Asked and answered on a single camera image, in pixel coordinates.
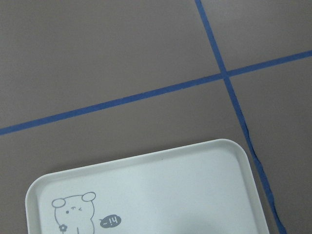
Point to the cream plastic tray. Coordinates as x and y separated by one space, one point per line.
203 188

